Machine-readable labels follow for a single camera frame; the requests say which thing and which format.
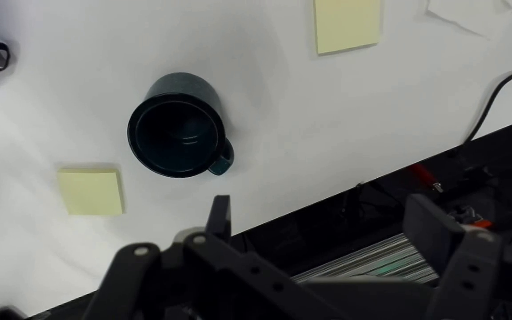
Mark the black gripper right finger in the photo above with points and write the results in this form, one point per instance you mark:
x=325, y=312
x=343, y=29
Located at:
x=474, y=267

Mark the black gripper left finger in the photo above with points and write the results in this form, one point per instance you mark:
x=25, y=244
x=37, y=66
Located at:
x=220, y=278

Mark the dark green mug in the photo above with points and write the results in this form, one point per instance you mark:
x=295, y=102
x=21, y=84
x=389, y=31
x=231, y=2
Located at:
x=176, y=134

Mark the thin yellow sticky note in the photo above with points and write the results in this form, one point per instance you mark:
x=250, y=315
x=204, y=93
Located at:
x=90, y=191

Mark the yellow sticky note pad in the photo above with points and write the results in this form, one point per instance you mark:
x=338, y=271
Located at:
x=346, y=24

